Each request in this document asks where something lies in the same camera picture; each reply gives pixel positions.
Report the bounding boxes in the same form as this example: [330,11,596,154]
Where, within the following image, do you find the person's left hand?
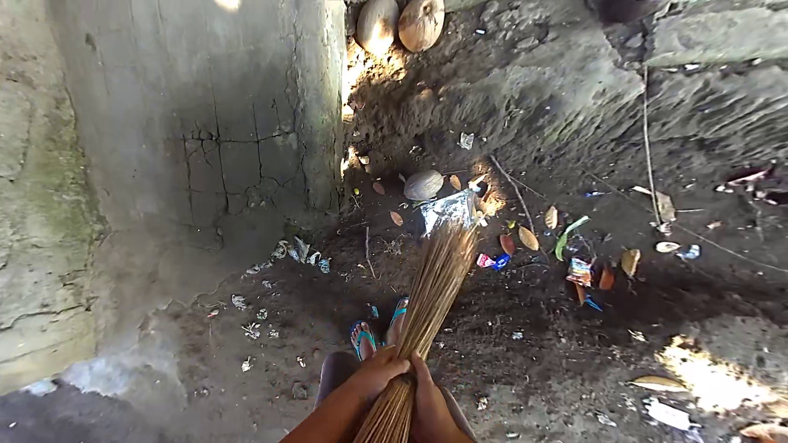
[353,345,412,397]

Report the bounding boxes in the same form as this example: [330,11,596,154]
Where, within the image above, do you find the person's right hand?
[409,351,452,425]

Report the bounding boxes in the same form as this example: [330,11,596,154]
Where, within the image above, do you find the brown stick broom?
[353,217,479,443]

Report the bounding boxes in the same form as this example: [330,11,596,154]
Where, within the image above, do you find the person's right forearm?
[409,409,474,443]

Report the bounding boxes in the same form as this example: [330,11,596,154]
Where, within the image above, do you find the person's left forearm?
[279,377,378,443]

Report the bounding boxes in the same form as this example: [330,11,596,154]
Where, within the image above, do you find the person's legs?
[314,297,478,442]

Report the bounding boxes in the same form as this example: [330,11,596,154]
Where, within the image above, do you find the pile of crumpled plastic scraps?
[246,236,331,274]

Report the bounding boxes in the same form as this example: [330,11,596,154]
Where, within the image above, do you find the silver foil wrapper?
[420,188,479,237]

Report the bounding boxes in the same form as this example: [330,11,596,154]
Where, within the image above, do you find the round grey-brown husk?
[404,170,444,202]

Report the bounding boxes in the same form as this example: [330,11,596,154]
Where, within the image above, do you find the orange and blue printed packet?
[566,257,593,288]

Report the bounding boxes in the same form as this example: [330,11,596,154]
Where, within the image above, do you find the long green leaf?
[554,215,591,262]

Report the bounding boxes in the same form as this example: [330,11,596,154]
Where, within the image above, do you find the thin curved brown twig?
[489,154,536,235]

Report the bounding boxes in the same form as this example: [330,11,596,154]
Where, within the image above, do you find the long yellowish dry leaf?
[628,376,689,393]

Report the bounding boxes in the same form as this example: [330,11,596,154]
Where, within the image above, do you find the large greyish-brown dry leaf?
[653,190,677,223]

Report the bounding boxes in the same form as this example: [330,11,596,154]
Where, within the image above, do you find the long thin pale stick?
[643,65,663,230]

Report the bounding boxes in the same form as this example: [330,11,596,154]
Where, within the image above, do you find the brown coconut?
[398,0,446,53]
[356,0,400,57]

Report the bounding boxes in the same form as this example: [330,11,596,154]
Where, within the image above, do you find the pale brown curled leaf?
[739,422,788,443]

